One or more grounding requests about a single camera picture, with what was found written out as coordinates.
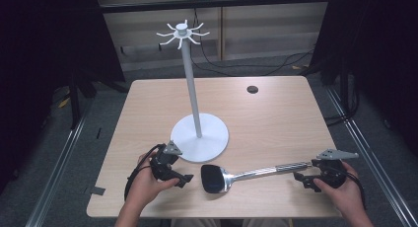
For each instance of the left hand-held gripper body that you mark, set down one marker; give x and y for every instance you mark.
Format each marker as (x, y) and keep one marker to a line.
(162, 164)

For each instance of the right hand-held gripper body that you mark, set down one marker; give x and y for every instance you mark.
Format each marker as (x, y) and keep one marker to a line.
(332, 171)

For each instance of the white hook stand rack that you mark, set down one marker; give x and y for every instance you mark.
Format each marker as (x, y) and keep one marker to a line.
(199, 141)

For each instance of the metal spatula with black head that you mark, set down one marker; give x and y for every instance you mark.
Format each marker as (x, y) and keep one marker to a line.
(263, 171)

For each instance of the person's left hand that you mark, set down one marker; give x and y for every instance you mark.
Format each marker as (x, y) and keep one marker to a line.
(144, 187)

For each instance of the person's right hand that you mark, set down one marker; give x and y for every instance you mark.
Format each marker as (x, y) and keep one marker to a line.
(348, 197)

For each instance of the black tape strip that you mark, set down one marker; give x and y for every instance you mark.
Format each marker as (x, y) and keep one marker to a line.
(97, 190)

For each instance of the dark round table grommet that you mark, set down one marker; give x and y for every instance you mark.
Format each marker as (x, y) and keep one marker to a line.
(252, 89)

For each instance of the black metal stand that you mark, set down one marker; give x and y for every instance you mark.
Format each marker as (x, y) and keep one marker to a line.
(75, 102)

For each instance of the black curtain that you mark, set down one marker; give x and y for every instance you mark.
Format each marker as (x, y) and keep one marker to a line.
(378, 39)
(49, 39)

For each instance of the black horizontal bar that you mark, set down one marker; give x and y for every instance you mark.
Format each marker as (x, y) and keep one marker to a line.
(213, 3)

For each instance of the metal floor rail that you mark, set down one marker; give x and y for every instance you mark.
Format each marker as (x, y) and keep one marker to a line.
(60, 161)
(371, 154)

